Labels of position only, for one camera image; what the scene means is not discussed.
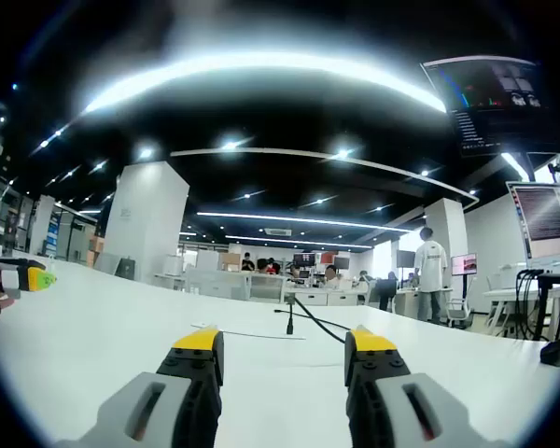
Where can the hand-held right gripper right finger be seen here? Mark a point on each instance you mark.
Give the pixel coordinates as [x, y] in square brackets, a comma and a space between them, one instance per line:
[392, 406]

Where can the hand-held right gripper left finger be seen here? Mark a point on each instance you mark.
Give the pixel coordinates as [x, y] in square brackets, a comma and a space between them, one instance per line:
[168, 401]

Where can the white desk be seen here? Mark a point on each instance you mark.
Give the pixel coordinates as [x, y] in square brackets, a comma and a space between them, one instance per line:
[121, 326]

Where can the row of white office desks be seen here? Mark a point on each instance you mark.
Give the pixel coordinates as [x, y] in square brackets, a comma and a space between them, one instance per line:
[326, 298]

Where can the black monitor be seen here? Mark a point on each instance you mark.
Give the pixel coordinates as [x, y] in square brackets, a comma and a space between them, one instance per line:
[405, 259]

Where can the screen on floor stand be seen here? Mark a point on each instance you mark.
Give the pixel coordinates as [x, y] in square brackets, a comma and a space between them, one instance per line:
[464, 264]

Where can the black object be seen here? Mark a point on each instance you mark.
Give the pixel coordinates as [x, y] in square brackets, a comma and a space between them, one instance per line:
[559, 352]

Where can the ceiling air vent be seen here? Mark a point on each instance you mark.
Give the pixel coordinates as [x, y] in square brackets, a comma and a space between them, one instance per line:
[277, 231]

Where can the black stand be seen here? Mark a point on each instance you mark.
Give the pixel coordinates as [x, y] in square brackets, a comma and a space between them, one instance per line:
[557, 284]

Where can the monitor with bright screen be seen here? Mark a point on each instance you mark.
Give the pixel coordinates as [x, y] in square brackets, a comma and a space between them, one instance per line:
[543, 219]

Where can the thin curved ceiling strip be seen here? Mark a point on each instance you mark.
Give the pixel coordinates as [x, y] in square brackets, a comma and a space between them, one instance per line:
[354, 161]

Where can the long curved ceiling light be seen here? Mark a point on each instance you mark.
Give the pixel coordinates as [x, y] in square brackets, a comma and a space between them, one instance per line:
[261, 65]

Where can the large hanging dark monitor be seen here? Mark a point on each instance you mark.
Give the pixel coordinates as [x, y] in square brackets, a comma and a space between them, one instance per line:
[494, 107]

